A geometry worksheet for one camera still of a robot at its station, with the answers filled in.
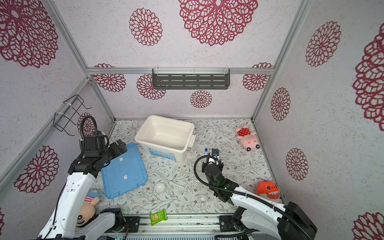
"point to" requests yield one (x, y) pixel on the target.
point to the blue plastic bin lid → (124, 172)
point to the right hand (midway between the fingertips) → (209, 154)
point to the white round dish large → (159, 188)
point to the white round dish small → (202, 198)
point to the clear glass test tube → (174, 183)
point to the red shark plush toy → (269, 190)
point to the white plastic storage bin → (165, 138)
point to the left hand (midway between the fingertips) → (118, 150)
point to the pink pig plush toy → (248, 140)
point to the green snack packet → (157, 217)
